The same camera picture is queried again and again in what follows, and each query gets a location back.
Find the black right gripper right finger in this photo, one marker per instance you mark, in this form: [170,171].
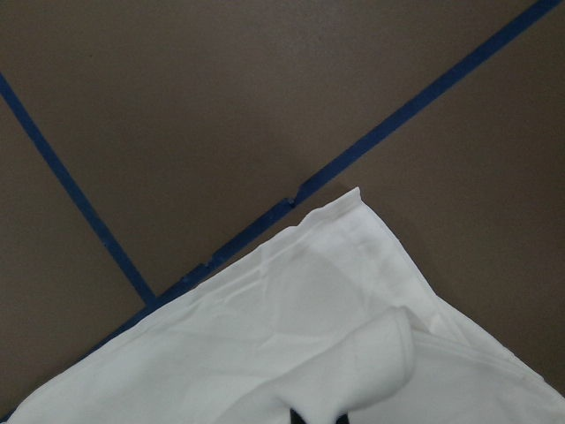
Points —
[343,419]

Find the white long-sleeve printed shirt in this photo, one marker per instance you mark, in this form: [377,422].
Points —
[329,318]

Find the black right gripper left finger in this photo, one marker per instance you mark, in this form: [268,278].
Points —
[295,418]

